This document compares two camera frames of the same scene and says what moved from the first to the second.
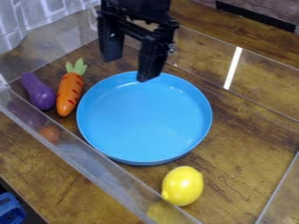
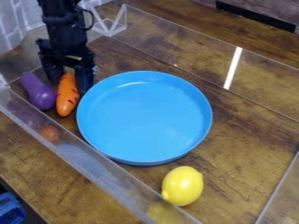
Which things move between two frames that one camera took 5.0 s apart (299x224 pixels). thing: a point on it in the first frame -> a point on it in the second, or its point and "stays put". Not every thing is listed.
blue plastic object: (12, 211) stays put
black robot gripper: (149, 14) -> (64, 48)
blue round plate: (144, 123) stays put
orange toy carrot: (69, 88) stays put
